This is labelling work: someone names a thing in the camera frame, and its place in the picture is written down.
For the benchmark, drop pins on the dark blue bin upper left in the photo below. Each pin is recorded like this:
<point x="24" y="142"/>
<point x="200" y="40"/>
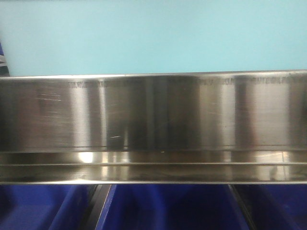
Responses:
<point x="4" y="72"/>

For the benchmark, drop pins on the steel divider rail left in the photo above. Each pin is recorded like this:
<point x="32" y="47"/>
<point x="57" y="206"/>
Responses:
<point x="97" y="202"/>

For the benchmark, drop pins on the dark blue bin lower right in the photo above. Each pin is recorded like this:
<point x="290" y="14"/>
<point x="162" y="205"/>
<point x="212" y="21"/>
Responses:
<point x="275" y="206"/>

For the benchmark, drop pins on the stainless steel shelf front rail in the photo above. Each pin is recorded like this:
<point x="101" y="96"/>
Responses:
<point x="246" y="127"/>

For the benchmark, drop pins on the dark blue bin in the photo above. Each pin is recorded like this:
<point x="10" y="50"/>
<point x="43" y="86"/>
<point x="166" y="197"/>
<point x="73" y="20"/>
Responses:
<point x="275" y="206"/>
<point x="171" y="207"/>
<point x="42" y="207"/>
<point x="4" y="72"/>

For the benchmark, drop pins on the dark blue bin lower middle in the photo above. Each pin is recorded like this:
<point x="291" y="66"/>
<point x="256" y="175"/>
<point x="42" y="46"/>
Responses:
<point x="171" y="207"/>

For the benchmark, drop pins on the light blue plastic bin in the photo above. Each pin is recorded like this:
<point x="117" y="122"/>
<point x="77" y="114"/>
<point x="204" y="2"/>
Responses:
<point x="67" y="37"/>

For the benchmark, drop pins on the dark blue bin lower left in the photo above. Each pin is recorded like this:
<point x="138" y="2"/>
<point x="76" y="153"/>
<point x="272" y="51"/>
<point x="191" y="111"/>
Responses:
<point x="42" y="207"/>

